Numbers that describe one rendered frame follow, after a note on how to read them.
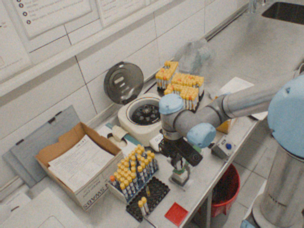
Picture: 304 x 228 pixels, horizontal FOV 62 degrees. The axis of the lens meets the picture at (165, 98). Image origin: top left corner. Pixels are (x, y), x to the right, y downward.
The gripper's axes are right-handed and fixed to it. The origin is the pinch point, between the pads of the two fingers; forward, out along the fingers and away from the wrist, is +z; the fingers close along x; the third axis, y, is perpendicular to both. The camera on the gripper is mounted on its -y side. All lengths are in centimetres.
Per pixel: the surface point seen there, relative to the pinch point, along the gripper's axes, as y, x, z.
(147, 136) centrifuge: 22.9, -5.3, 1.1
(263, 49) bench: 14, -117, 10
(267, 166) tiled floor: -15, -92, 97
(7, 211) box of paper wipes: 42, 51, 2
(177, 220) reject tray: -7.9, 13.9, 9.7
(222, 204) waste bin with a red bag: -10, -22, 54
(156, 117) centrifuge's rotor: 26.0, -15.7, -0.6
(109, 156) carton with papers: 30.7, 11.4, 3.6
